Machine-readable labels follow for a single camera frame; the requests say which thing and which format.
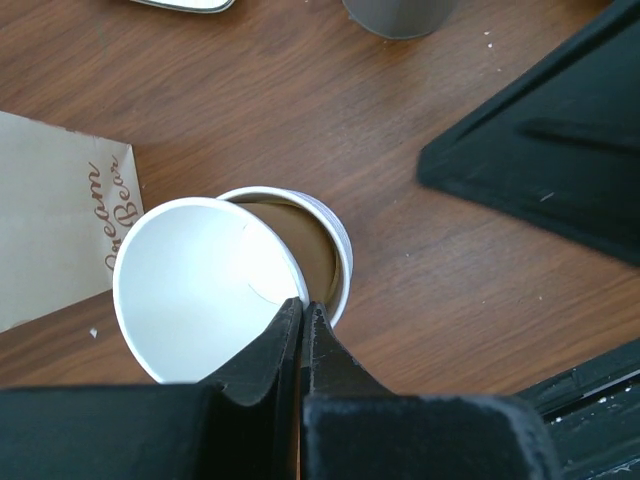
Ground white oblong tray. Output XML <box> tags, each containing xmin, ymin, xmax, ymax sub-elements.
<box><xmin>134</xmin><ymin>0</ymin><xmax>235</xmax><ymax>14</ymax></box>

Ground stack of paper cups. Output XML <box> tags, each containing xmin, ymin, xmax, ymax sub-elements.
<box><xmin>218</xmin><ymin>186</ymin><xmax>354</xmax><ymax>327</ymax></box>

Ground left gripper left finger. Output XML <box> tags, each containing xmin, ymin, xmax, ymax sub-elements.
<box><xmin>1</xmin><ymin>299</ymin><xmax>303</xmax><ymax>479</ymax></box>

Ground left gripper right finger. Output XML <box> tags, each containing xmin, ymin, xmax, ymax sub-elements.
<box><xmin>301</xmin><ymin>303</ymin><xmax>560</xmax><ymax>479</ymax></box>

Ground beige paper takeout bag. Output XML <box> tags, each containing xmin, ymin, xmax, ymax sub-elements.
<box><xmin>1</xmin><ymin>113</ymin><xmax>144</xmax><ymax>330</ymax></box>

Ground grey cylindrical holder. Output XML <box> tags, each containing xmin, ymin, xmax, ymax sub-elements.
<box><xmin>342</xmin><ymin>0</ymin><xmax>457</xmax><ymax>40</ymax></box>

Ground brown paper coffee cup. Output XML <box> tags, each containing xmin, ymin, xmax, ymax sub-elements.
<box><xmin>113</xmin><ymin>197</ymin><xmax>310</xmax><ymax>383</ymax></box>

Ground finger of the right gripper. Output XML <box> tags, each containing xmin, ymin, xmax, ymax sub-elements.
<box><xmin>416</xmin><ymin>1</ymin><xmax>639</xmax><ymax>265</ymax></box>

